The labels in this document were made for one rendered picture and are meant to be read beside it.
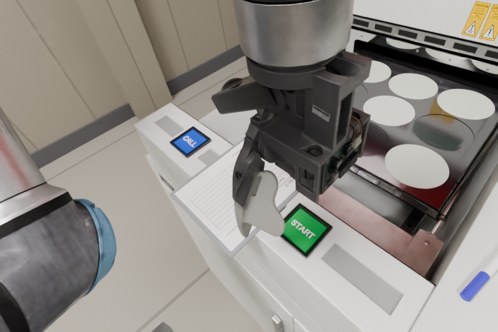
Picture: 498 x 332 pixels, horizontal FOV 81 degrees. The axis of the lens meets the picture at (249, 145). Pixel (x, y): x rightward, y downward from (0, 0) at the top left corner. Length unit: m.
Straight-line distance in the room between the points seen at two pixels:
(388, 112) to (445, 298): 0.39
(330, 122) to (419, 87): 0.57
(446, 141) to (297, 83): 0.49
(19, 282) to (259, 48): 0.33
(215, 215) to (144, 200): 1.37
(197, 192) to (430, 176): 0.39
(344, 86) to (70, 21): 1.98
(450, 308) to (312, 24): 0.33
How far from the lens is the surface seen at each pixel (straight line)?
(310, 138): 0.23
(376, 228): 0.52
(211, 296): 1.42
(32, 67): 2.13
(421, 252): 0.49
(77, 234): 0.42
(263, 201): 0.29
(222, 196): 0.45
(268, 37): 0.18
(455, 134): 0.67
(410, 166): 0.58
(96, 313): 1.61
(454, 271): 0.42
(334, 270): 0.39
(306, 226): 0.41
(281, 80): 0.19
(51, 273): 0.41
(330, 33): 0.18
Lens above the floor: 1.32
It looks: 45 degrees down
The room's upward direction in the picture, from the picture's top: 10 degrees counter-clockwise
